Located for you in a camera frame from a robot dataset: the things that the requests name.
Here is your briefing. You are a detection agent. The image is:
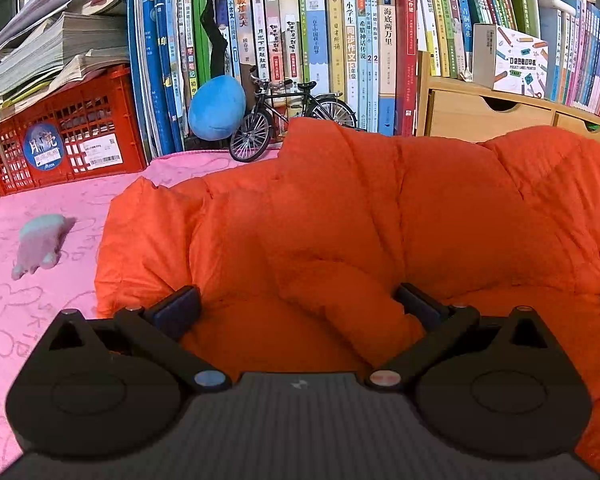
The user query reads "red plastic crate blue sticker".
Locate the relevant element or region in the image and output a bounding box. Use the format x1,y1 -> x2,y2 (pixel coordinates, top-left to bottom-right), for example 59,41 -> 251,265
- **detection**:
0,65 -> 148,196

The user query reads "white printed box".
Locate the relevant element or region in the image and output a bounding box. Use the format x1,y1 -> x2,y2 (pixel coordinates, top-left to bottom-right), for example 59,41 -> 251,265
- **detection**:
472,22 -> 549,100

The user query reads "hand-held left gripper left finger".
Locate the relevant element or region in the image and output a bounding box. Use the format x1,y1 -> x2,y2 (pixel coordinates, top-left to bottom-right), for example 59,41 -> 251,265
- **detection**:
45,285 -> 233,394

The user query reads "row of books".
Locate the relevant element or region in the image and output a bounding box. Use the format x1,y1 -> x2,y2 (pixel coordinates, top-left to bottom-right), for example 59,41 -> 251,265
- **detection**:
127,0 -> 600,156

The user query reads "small teal pink plush toy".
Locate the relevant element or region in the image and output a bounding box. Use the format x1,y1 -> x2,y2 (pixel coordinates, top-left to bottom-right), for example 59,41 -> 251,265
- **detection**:
11,214 -> 77,281

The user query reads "stack of papers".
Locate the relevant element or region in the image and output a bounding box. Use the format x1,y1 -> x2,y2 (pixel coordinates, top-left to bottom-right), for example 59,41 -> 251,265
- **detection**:
0,0 -> 131,126

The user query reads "black strap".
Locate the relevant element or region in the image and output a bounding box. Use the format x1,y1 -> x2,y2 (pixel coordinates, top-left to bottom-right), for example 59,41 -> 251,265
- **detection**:
202,0 -> 232,81

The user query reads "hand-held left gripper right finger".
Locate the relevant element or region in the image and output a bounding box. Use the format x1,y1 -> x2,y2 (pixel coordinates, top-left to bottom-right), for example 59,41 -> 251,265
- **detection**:
367,282 -> 552,392

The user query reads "orange puffer jacket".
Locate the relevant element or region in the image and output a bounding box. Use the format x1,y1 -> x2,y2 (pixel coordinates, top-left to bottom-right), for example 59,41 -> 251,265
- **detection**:
94,117 -> 600,476

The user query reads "wooden drawer organizer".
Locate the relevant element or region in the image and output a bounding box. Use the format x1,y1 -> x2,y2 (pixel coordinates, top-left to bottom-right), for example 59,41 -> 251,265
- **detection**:
416,50 -> 600,148

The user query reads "pink blanket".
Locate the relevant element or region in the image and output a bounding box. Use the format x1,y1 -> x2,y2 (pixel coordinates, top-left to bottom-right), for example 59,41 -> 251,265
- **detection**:
0,150 -> 281,476

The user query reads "round blue plush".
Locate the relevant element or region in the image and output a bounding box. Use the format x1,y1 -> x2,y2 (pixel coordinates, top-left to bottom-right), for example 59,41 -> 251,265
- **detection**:
188,75 -> 247,141

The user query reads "black miniature bicycle model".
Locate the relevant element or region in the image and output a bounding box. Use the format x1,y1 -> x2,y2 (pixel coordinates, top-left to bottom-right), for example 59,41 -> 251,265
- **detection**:
229,67 -> 358,163

